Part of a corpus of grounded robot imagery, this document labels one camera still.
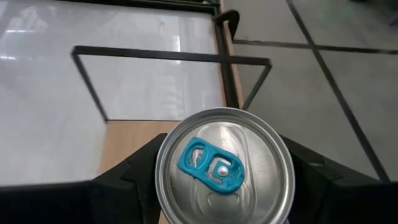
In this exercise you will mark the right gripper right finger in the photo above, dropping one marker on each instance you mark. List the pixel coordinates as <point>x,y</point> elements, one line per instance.
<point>317,199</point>

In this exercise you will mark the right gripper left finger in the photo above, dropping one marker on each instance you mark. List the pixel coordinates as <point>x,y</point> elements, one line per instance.
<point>127,196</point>

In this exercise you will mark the blue silver Red Bull can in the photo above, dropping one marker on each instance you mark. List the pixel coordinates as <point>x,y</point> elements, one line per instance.
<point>224,168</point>

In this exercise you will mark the black aluminium rig frame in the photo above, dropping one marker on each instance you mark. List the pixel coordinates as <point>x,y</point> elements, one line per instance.
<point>227,81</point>

